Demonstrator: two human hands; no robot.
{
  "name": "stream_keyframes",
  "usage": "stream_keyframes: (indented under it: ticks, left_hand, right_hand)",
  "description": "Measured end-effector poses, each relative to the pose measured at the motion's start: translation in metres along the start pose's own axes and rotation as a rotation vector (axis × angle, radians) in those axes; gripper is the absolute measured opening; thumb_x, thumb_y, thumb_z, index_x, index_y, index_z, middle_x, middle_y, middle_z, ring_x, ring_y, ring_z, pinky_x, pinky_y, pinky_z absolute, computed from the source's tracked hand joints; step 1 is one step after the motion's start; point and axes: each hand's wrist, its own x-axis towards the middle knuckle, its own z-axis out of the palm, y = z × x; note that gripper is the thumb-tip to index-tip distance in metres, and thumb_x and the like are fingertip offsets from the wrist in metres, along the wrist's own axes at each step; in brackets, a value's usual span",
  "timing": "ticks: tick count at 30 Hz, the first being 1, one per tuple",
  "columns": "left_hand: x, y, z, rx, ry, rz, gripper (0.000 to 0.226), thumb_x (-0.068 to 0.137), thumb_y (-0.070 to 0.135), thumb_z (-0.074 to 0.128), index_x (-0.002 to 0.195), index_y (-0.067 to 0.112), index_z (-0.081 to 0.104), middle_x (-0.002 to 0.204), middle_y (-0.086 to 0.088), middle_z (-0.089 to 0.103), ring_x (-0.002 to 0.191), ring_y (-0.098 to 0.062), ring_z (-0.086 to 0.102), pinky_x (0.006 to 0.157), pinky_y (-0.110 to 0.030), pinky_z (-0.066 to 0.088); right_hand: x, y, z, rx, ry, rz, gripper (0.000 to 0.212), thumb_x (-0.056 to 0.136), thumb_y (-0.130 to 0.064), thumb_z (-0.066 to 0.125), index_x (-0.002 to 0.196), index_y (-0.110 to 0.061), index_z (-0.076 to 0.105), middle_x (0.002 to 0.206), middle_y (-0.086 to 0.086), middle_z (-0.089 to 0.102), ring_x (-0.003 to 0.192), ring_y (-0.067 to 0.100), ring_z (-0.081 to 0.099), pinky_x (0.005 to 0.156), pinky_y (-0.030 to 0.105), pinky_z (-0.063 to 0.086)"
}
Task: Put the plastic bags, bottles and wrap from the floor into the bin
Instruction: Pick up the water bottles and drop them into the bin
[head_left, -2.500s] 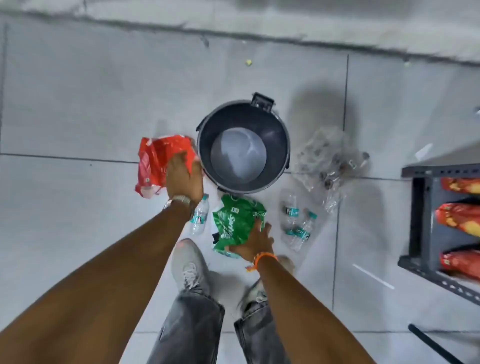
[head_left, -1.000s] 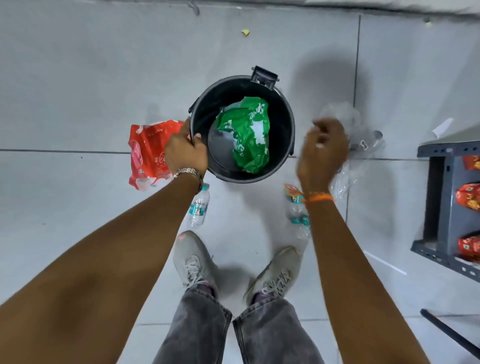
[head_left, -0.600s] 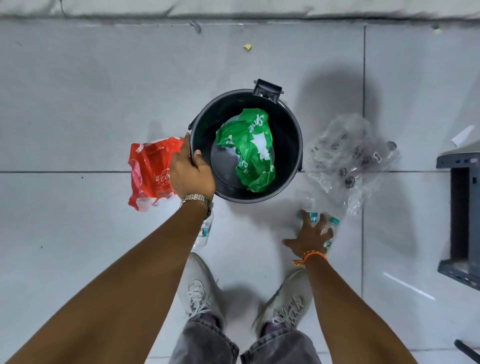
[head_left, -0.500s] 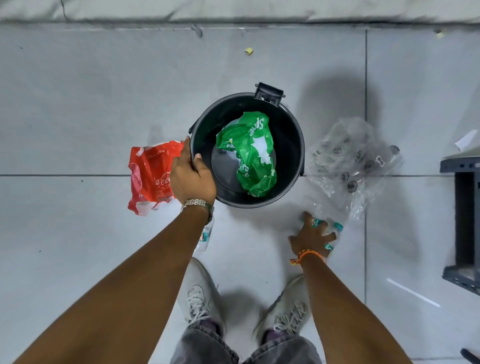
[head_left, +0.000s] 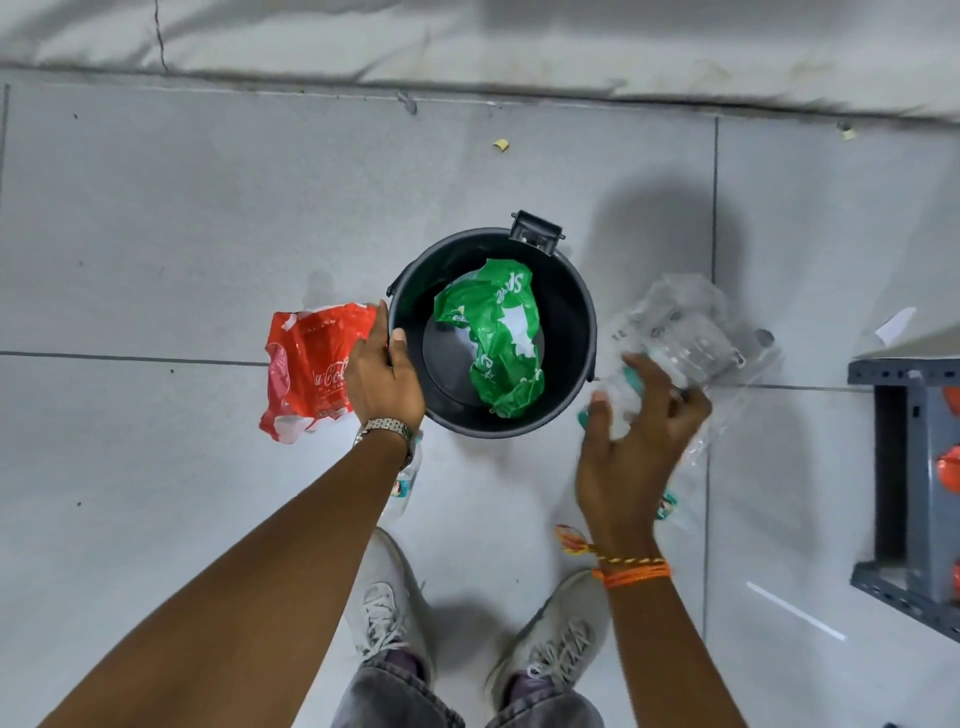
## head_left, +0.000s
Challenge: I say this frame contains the white paper piece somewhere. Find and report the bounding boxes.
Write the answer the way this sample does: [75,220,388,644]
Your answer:
[873,306,918,348]

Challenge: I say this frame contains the clear plastic wrap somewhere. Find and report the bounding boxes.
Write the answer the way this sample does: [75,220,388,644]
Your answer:
[577,273,783,481]

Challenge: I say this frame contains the orange thread bracelet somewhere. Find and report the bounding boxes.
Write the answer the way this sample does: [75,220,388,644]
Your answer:
[591,561,673,591]

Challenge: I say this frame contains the white paper strip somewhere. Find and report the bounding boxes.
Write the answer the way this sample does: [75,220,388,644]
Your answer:
[745,580,848,643]

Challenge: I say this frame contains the person's left hand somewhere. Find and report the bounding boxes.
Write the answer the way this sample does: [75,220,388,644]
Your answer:
[344,300,427,437]

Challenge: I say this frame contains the person's left forearm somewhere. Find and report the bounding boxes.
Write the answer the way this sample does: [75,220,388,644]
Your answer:
[37,429,415,728]

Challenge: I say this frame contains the white right sneaker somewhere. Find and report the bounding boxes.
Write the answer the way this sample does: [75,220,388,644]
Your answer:
[483,570,613,711]

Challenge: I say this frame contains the black plastic bucket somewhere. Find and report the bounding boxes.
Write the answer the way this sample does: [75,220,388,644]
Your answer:
[385,210,600,441]

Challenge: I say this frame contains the white sneaker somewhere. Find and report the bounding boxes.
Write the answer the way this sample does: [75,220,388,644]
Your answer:
[348,527,437,685]
[483,570,613,711]

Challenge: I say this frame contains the person's right hand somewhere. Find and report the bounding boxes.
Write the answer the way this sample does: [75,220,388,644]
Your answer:
[575,352,713,561]

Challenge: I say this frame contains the yellow red thread bracelet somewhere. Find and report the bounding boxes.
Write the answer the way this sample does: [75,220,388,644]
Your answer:
[554,523,668,569]

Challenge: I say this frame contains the grey metal rack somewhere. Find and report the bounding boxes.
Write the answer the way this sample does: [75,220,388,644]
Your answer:
[847,357,960,644]

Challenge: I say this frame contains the white left sneaker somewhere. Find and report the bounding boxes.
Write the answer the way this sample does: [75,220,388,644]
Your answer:
[348,527,437,685]

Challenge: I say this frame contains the person's right forearm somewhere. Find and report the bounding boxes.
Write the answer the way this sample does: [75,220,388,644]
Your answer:
[598,561,748,728]

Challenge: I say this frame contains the clear plastic bottle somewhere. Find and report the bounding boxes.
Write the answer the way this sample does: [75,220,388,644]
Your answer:
[378,431,426,528]

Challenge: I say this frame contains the green plastic wrapper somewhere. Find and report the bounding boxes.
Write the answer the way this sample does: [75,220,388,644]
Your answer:
[433,258,547,420]

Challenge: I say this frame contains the silver metal wristwatch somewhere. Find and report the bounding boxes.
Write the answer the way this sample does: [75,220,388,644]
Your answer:
[351,417,417,471]

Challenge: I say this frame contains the red plastic wrapper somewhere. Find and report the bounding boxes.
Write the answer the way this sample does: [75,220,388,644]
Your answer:
[259,303,378,444]

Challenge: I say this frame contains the grey jeans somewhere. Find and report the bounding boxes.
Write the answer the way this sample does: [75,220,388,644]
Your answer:
[331,651,606,728]

